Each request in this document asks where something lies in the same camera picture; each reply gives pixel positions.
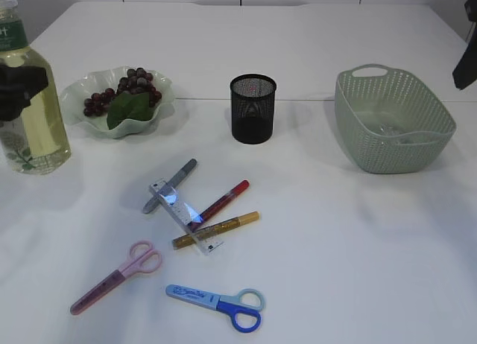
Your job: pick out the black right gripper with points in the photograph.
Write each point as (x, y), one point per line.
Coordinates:
(464, 73)

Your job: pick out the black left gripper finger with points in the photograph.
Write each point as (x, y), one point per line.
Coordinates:
(19, 85)

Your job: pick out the yellow tea bottle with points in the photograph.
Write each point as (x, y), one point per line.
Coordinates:
(35, 142)

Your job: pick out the clear plastic sheet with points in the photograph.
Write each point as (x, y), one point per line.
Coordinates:
(389, 130)

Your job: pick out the purple grape bunch with leaves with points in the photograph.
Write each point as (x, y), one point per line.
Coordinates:
(135, 98)

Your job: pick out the green plastic woven basket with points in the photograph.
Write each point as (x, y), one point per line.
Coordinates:
(390, 123)

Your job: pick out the silver glitter pen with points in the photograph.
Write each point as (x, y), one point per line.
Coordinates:
(153, 202)

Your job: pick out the black mesh pen holder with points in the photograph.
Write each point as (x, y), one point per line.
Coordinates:
(252, 108)

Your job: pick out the gold glitter pen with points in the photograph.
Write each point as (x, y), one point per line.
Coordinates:
(217, 229)

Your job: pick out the red glitter pen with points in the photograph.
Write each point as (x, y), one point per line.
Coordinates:
(218, 205)

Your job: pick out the clear plastic ruler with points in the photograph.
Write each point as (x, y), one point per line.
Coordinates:
(184, 215)

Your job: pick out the pink scissors with sheath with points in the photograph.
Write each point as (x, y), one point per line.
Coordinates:
(142, 258)

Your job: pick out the blue scissors with sheath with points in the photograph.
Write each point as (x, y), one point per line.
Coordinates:
(232, 306)

